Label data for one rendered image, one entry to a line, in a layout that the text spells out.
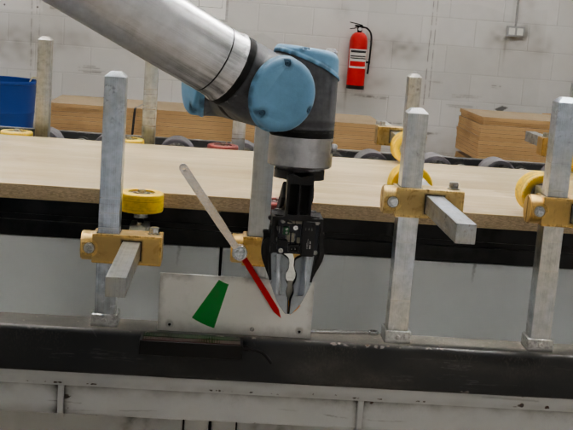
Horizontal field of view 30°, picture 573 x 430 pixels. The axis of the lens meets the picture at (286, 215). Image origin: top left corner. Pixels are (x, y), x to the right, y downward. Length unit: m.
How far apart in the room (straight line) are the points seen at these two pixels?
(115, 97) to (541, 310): 0.81
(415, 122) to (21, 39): 7.45
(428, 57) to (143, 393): 7.35
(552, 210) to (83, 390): 0.86
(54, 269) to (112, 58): 6.98
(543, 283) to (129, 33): 0.95
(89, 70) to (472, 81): 3.18
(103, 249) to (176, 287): 0.14
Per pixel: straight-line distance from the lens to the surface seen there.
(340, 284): 2.05
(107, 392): 1.91
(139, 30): 1.22
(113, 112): 1.78
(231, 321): 1.82
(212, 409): 1.91
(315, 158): 1.46
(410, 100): 2.90
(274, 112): 1.27
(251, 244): 1.79
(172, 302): 1.82
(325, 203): 2.00
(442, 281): 2.08
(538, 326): 1.91
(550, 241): 1.88
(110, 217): 1.80
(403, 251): 1.82
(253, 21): 8.92
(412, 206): 1.80
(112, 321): 1.84
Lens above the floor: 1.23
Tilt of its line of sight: 10 degrees down
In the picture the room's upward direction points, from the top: 4 degrees clockwise
